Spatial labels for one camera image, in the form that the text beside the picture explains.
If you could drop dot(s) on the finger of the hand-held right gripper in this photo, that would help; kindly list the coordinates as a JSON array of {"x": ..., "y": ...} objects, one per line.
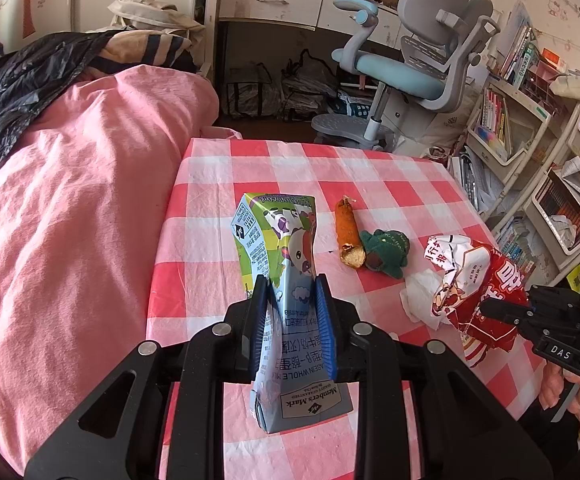
[
  {"x": 505, "y": 310},
  {"x": 555, "y": 297}
]

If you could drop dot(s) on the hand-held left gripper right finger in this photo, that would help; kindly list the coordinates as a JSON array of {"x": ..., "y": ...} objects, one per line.
[{"x": 326, "y": 330}]

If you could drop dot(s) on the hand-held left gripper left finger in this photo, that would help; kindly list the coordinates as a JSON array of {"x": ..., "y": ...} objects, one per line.
[{"x": 260, "y": 325}]

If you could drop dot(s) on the red snack wrapper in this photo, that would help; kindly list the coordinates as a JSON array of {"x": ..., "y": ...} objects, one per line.
[{"x": 475, "y": 280}]

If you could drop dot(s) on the large white tissue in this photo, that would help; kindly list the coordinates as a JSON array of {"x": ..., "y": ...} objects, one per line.
[{"x": 420, "y": 295}]

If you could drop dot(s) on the blue green milk carton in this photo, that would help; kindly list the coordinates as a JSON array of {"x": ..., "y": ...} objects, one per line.
[{"x": 290, "y": 240}]

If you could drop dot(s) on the person's right hand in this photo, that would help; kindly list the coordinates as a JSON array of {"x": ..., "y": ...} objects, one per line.
[{"x": 552, "y": 390}]

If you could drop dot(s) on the row of colourful books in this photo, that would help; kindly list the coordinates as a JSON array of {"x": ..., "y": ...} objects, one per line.
[{"x": 515, "y": 245}]

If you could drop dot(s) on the row of dark books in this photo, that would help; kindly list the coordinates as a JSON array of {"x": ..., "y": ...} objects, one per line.
[{"x": 562, "y": 205}]

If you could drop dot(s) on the green plush toy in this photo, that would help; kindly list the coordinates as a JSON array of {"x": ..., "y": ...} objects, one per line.
[{"x": 385, "y": 252}]

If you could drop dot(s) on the stack of papers and binders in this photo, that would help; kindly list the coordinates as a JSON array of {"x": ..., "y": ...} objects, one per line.
[{"x": 470, "y": 180}]

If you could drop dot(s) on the white tiered bookshelf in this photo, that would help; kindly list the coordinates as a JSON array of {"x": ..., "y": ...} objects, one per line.
[
  {"x": 576, "y": 130},
  {"x": 490, "y": 159}
]

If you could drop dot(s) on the red white checked tablecloth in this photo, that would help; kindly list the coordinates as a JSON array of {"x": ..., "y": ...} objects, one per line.
[{"x": 295, "y": 170}]

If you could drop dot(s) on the row of upright books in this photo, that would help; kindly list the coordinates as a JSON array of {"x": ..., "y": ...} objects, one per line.
[{"x": 495, "y": 120}]

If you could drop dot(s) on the white tote bag tree print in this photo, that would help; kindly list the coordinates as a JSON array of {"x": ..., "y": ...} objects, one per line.
[{"x": 445, "y": 125}]

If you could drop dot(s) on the pink blanket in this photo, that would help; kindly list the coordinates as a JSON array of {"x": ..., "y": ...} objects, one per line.
[{"x": 69, "y": 235}]

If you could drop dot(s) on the white drawer cabinet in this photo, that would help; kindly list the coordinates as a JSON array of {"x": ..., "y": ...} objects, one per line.
[{"x": 395, "y": 115}]

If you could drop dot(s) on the blue white printed bag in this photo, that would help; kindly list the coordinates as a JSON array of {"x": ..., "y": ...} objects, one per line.
[{"x": 352, "y": 107}]

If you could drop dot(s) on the clear storage bag black trim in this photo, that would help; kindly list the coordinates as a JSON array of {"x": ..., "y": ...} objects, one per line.
[
  {"x": 250, "y": 92},
  {"x": 310, "y": 90}
]

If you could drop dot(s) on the row of tall books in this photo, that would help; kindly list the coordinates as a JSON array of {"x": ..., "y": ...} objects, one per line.
[{"x": 520, "y": 50}]

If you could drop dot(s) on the grey blue office chair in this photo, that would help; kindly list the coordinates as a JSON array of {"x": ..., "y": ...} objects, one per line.
[{"x": 400, "y": 72}]

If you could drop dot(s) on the white desk with drawers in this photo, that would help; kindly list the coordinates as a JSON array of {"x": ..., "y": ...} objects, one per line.
[{"x": 270, "y": 2}]

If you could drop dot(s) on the beige canvas bag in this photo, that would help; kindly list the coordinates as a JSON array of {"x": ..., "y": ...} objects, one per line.
[{"x": 139, "y": 10}]

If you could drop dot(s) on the black puffer jacket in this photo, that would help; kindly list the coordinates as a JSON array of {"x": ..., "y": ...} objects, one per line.
[{"x": 29, "y": 75}]

